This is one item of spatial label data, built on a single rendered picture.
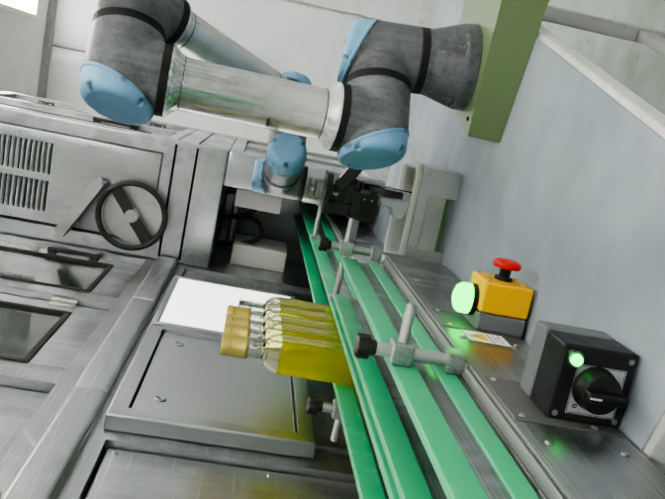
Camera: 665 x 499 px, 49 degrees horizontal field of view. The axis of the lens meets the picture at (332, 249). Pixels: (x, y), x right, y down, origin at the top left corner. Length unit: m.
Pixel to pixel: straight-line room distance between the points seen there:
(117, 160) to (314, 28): 2.91
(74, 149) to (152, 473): 1.37
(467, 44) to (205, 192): 1.18
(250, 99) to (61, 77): 4.49
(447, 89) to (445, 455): 0.78
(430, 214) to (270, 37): 3.62
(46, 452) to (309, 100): 0.66
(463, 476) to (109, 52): 0.82
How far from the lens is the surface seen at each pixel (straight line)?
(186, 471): 1.17
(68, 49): 5.64
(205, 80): 1.20
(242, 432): 1.22
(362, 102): 1.22
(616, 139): 0.94
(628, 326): 0.83
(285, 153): 1.41
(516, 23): 1.27
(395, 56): 1.28
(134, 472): 1.15
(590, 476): 0.68
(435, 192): 1.49
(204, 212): 2.28
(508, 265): 1.04
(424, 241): 1.50
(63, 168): 2.36
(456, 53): 1.30
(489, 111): 1.30
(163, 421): 1.22
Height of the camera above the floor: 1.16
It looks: 7 degrees down
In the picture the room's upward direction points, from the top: 80 degrees counter-clockwise
